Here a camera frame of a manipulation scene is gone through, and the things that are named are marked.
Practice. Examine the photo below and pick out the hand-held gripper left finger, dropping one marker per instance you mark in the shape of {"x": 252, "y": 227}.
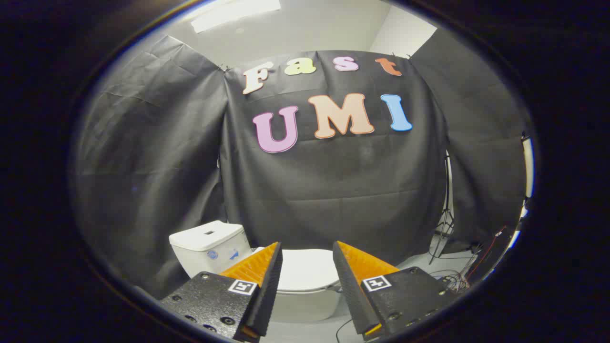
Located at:
{"x": 269, "y": 290}

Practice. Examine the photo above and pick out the white toilet lid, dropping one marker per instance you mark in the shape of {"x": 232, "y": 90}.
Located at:
{"x": 307, "y": 269}

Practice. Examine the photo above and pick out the black backdrop cloth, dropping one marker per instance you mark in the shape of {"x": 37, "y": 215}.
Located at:
{"x": 481, "y": 143}
{"x": 147, "y": 166}
{"x": 333, "y": 190}

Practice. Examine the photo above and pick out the white toilet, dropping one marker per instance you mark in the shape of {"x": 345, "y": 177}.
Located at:
{"x": 205, "y": 252}

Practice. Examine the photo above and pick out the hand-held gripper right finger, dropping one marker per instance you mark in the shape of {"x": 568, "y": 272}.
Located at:
{"x": 350, "y": 290}

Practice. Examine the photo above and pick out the black tripod stand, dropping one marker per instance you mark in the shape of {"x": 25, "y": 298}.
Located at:
{"x": 446, "y": 214}

